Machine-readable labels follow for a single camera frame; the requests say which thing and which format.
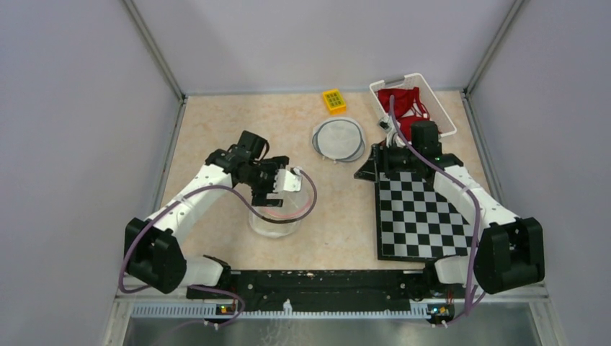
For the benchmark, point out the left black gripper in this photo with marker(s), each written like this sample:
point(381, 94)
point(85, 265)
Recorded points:
point(272, 165)

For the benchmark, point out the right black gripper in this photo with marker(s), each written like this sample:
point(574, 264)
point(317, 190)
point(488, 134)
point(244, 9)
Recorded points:
point(379, 157)

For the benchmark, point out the red satin bra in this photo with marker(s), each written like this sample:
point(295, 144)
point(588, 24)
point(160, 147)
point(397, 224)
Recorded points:
point(408, 107)

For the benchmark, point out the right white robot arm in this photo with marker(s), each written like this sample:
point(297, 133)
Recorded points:
point(506, 252)

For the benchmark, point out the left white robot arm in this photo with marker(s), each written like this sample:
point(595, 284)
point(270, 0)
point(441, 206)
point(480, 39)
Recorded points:
point(152, 248)

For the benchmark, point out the black white checkerboard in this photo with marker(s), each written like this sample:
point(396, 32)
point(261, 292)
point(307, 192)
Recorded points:
point(416, 224)

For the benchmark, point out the yellow toy block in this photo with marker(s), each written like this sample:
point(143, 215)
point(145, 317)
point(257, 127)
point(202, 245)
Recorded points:
point(334, 102)

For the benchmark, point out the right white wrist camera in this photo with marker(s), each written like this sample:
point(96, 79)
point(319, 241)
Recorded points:
point(386, 124)

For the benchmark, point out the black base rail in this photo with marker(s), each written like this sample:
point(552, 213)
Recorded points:
point(335, 290)

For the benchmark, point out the white toothed cable strip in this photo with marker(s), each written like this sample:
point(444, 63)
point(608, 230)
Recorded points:
point(212, 311)

